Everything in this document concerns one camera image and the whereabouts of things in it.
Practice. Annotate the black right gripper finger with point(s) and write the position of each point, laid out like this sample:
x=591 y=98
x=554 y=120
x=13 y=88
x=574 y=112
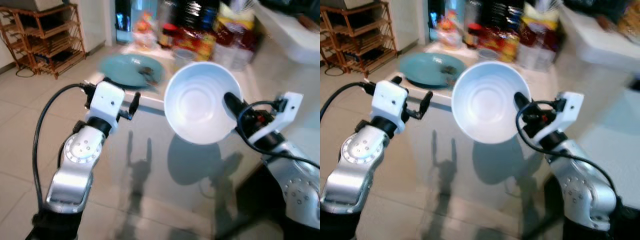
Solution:
x=521 y=101
x=234 y=104

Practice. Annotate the white bowl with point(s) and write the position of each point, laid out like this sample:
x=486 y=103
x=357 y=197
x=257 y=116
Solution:
x=197 y=102
x=487 y=102

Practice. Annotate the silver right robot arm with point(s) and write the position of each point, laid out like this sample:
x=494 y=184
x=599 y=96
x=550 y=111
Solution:
x=585 y=187
x=300 y=185

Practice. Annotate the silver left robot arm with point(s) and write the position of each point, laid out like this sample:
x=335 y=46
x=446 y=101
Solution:
x=75 y=170
x=350 y=172

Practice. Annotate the teal plate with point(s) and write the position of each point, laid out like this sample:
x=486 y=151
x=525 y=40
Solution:
x=425 y=69
x=125 y=70

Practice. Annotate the wooden shelf rack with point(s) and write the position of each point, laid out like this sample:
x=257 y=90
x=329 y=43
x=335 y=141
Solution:
x=357 y=37
x=45 y=40

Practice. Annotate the small grey cup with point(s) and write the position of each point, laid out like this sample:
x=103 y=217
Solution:
x=183 y=56
x=487 y=53

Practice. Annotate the red yellow snack packet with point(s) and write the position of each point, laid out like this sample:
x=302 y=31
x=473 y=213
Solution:
x=145 y=32
x=449 y=31

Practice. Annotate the red snack bag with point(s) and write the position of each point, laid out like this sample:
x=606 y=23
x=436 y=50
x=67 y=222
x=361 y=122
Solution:
x=500 y=42
x=195 y=42

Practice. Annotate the dark jar with red lid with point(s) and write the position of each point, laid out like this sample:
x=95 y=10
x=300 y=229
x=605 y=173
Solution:
x=167 y=36
x=472 y=35

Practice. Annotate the yellow bag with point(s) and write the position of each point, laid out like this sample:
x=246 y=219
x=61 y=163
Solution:
x=539 y=19
x=235 y=19

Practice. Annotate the white storage box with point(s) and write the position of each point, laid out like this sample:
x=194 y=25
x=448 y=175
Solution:
x=290 y=35
x=600 y=42

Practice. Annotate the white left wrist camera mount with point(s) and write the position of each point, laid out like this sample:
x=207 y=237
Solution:
x=391 y=102
x=107 y=102

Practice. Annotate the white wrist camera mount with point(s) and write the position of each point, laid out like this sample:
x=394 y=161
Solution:
x=567 y=112
x=391 y=102
x=285 y=112
x=107 y=102

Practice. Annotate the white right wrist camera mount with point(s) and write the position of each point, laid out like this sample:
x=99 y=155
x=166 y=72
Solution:
x=567 y=112
x=285 y=112

